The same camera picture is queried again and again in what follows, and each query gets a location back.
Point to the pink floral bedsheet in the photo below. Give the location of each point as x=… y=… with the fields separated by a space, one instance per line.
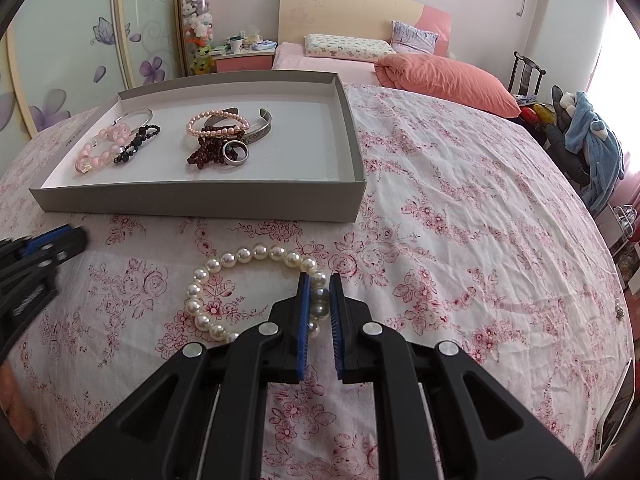
x=475 y=235

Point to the thin silver bangle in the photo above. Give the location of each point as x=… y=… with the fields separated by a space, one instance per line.
x=145 y=112

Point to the pink and white nightstand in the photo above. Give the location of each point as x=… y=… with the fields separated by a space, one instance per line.
x=242 y=64

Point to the blue plush robe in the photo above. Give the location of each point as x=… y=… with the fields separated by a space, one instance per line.
x=597 y=150

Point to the dark wooden chair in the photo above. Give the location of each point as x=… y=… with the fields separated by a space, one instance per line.
x=525 y=77

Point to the person's left forearm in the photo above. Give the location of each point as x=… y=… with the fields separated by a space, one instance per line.
x=15 y=405

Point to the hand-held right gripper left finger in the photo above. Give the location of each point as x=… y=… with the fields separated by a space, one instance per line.
x=302 y=330

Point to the white phone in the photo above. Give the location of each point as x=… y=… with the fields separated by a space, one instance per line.
x=616 y=412

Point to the plain pink mattress sheet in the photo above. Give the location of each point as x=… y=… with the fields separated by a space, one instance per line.
x=300 y=60

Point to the blue tissue box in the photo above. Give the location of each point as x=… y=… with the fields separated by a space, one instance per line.
x=264 y=45

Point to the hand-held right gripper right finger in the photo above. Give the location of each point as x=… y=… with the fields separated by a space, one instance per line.
x=337 y=330

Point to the purple patterned pillow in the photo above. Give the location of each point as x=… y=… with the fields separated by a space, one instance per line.
x=412 y=37

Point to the small metal charm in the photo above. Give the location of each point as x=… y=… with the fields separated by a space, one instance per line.
x=619 y=312

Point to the dark jacket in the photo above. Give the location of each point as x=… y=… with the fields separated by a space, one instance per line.
x=565 y=150

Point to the floral glass sliding wardrobe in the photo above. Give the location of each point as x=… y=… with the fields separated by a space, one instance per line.
x=65 y=35

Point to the cream and pink headboard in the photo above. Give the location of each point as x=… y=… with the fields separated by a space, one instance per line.
x=350 y=10

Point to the white mug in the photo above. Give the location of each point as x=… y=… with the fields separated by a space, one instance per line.
x=235 y=45

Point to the white patterned pillow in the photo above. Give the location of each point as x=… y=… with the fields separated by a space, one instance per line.
x=345 y=47

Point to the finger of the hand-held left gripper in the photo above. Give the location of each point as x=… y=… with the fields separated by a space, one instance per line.
x=65 y=250
x=47 y=239

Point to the clear tube of plush toys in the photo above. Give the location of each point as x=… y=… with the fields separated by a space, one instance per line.
x=198 y=25

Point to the shallow grey cardboard box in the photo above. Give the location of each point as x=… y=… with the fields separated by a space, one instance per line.
x=300 y=152

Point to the pile of colourful toys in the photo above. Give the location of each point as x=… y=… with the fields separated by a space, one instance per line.
x=537 y=114

